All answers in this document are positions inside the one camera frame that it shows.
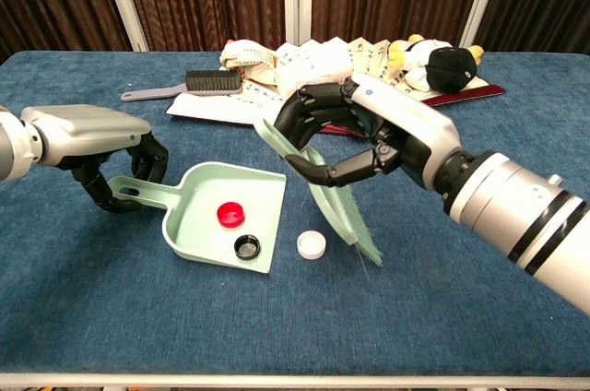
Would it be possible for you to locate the mint green hand broom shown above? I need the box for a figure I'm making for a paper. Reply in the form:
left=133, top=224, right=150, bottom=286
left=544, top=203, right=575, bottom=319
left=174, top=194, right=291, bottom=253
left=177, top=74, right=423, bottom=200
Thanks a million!
left=254, top=118, right=384, bottom=281

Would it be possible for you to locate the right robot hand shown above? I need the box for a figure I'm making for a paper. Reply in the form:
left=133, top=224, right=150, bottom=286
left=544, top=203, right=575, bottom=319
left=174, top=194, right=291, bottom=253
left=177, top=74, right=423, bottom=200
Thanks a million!
left=273, top=72, right=462, bottom=192

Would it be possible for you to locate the red bottle cap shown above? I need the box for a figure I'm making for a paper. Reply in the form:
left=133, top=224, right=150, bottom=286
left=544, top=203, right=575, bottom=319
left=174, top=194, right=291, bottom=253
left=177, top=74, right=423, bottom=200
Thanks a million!
left=217, top=201, right=247, bottom=229

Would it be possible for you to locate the grey brush with dark bristles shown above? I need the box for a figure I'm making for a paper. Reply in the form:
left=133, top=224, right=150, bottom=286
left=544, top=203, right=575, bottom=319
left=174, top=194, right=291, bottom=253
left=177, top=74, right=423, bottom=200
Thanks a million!
left=120, top=68, right=244, bottom=102

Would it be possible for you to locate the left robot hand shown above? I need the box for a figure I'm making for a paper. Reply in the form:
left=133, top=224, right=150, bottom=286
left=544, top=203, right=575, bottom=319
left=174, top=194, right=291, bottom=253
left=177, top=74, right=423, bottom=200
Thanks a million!
left=20, top=103, right=170, bottom=215

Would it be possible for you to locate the cream printed cloth bundle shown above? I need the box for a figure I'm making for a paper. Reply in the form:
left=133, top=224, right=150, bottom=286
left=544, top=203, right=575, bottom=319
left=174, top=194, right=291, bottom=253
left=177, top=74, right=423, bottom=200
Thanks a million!
left=218, top=39, right=354, bottom=101

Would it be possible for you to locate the blue tablecloth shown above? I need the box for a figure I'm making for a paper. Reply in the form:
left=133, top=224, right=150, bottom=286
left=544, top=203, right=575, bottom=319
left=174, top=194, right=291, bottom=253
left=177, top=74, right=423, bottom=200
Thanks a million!
left=0, top=50, right=590, bottom=376

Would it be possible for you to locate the mint green plastic dustpan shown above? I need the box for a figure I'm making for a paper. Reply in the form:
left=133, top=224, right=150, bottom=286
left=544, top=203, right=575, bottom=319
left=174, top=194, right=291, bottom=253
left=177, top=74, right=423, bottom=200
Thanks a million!
left=108, top=160, right=288, bottom=275

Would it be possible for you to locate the folding fan with red ribs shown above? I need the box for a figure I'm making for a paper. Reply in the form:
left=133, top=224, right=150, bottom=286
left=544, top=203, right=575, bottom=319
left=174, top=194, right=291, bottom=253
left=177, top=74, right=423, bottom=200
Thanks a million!
left=164, top=38, right=507, bottom=138

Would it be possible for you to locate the black bottle cap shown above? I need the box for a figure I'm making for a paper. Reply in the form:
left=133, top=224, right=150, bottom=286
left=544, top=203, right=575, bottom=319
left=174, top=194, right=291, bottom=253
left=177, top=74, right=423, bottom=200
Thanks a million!
left=233, top=233, right=262, bottom=261

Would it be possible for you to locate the white table edge rail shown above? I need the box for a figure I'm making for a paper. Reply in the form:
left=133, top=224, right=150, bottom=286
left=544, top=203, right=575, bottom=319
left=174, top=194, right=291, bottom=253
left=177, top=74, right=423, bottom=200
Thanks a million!
left=0, top=373, right=590, bottom=391

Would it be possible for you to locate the white bottle cap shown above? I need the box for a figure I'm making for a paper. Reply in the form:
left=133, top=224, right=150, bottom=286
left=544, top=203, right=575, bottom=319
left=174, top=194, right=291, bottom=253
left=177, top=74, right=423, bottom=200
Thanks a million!
left=296, top=230, right=327, bottom=259

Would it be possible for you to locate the black white yellow plush toy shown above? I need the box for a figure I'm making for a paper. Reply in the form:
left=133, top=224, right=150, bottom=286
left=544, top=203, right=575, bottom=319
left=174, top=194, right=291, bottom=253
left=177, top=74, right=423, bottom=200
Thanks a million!
left=386, top=33, right=486, bottom=93

